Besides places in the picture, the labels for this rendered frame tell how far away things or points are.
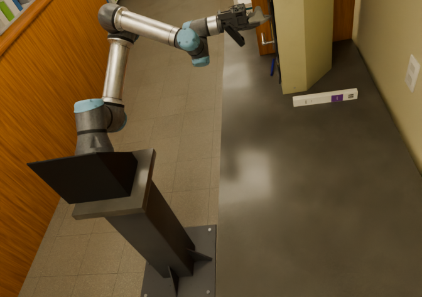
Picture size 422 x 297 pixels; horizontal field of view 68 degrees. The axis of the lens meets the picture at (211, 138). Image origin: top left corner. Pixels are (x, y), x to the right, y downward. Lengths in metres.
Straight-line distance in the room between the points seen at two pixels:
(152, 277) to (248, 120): 1.26
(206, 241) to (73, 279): 0.96
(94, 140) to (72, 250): 1.49
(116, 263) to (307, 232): 1.60
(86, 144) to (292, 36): 0.92
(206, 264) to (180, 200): 0.55
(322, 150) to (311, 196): 0.21
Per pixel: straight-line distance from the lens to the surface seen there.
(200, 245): 2.20
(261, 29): 1.78
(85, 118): 1.32
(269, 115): 1.46
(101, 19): 1.43
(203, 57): 1.32
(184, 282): 2.14
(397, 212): 1.18
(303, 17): 1.36
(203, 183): 2.47
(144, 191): 1.35
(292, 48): 1.42
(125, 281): 2.33
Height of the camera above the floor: 1.94
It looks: 45 degrees down
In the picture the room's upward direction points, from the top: 20 degrees counter-clockwise
